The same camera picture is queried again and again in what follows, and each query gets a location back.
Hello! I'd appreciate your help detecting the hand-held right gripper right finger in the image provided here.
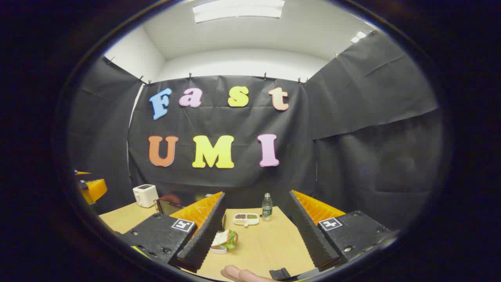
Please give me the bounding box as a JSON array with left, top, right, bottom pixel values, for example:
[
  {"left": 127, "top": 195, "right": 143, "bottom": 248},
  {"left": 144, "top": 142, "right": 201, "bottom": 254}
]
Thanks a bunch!
[{"left": 288, "top": 190, "right": 400, "bottom": 272}]

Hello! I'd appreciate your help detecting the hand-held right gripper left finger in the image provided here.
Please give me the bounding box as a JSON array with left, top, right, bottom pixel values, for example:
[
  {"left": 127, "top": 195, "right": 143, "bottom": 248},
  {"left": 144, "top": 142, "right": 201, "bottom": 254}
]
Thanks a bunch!
[{"left": 115, "top": 191, "right": 227, "bottom": 273}]

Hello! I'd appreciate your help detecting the sandwich with lettuce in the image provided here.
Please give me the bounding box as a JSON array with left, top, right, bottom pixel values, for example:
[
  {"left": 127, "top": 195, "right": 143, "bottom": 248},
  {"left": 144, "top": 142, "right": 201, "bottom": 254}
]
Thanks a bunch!
[{"left": 211, "top": 230, "right": 239, "bottom": 250}]

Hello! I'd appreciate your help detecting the black electric oven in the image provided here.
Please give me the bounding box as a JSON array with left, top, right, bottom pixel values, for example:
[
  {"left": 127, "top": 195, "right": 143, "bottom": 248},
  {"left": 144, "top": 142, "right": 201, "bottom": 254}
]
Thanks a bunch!
[{"left": 155, "top": 192, "right": 215, "bottom": 216}]

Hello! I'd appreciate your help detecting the white divided dish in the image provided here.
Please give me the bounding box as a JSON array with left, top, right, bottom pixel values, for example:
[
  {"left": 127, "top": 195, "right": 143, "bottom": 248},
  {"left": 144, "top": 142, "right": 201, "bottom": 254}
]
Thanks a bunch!
[{"left": 233, "top": 213, "right": 260, "bottom": 227}]

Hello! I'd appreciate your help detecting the white toaster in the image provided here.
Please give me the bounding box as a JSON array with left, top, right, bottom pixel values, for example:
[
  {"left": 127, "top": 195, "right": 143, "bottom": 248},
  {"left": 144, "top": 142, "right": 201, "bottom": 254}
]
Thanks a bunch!
[{"left": 133, "top": 184, "right": 159, "bottom": 208}]

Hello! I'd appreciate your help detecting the clear plastic water bottle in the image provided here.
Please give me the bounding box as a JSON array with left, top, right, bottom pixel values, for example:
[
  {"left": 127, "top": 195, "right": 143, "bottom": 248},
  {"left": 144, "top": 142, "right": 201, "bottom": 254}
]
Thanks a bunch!
[{"left": 261, "top": 193, "right": 273, "bottom": 222}]

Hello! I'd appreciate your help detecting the black backdrop cloth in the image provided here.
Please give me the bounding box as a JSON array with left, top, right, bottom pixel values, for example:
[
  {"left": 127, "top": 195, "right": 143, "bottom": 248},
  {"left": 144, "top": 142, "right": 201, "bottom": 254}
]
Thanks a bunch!
[{"left": 68, "top": 31, "right": 445, "bottom": 231}]

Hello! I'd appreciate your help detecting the large ceiling light panel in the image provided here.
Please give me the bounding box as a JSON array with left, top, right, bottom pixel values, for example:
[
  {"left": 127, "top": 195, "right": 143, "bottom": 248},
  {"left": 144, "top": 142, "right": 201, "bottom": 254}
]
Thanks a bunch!
[{"left": 193, "top": 0, "right": 285, "bottom": 23}]

